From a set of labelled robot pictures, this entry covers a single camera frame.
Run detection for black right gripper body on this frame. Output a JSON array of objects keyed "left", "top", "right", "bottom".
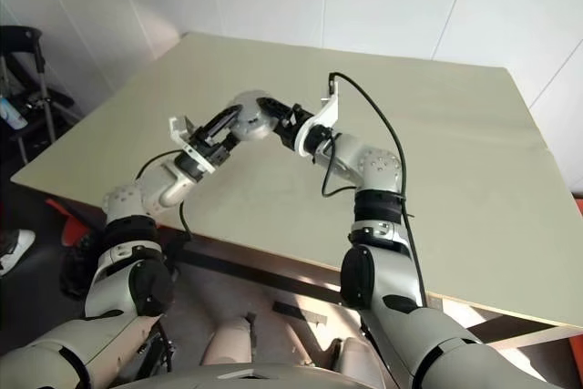
[{"left": 271, "top": 105, "right": 316, "bottom": 150}]

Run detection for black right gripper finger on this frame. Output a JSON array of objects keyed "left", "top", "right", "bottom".
[{"left": 255, "top": 96, "right": 295, "bottom": 123}]

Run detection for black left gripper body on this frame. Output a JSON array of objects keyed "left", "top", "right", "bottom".
[{"left": 187, "top": 130, "right": 230, "bottom": 168}]

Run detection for silver stator housing copper windings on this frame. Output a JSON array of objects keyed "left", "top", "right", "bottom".
[{"left": 226, "top": 89, "right": 279, "bottom": 142}]

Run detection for black flat floor strip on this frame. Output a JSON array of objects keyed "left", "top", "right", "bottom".
[{"left": 271, "top": 300, "right": 329, "bottom": 325}]

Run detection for black round textured object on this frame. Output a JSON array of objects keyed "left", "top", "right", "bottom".
[{"left": 60, "top": 228, "right": 108, "bottom": 302}]

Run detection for beige left robot leg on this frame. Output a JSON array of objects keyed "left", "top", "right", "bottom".
[{"left": 202, "top": 315, "right": 254, "bottom": 367}]

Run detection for beige robot leg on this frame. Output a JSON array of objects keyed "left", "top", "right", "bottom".
[
  {"left": 202, "top": 315, "right": 254, "bottom": 367},
  {"left": 334, "top": 336, "right": 388, "bottom": 389}
]

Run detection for white blue bottle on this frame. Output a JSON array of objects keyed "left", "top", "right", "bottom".
[{"left": 0, "top": 96, "right": 29, "bottom": 130}]

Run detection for black robot hip mechanism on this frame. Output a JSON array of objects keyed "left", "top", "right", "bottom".
[{"left": 136, "top": 324, "right": 177, "bottom": 376}]

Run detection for black white sneaker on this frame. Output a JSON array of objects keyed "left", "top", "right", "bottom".
[{"left": 0, "top": 228, "right": 36, "bottom": 277}]

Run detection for grey robot torso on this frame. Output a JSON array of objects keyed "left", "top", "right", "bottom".
[{"left": 113, "top": 361, "right": 411, "bottom": 389}]

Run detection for beige right robot leg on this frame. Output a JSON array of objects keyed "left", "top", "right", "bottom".
[{"left": 334, "top": 336, "right": 388, "bottom": 389}]

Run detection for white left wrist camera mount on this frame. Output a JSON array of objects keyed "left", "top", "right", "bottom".
[{"left": 168, "top": 114, "right": 218, "bottom": 176}]

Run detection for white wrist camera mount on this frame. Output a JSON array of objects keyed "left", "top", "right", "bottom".
[
  {"left": 293, "top": 77, "right": 341, "bottom": 156},
  {"left": 168, "top": 114, "right": 218, "bottom": 176}
]

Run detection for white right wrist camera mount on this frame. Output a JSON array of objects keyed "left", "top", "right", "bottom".
[{"left": 293, "top": 77, "right": 341, "bottom": 156}]

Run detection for brown metal table frame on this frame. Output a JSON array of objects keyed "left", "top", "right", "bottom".
[{"left": 157, "top": 220, "right": 583, "bottom": 353}]

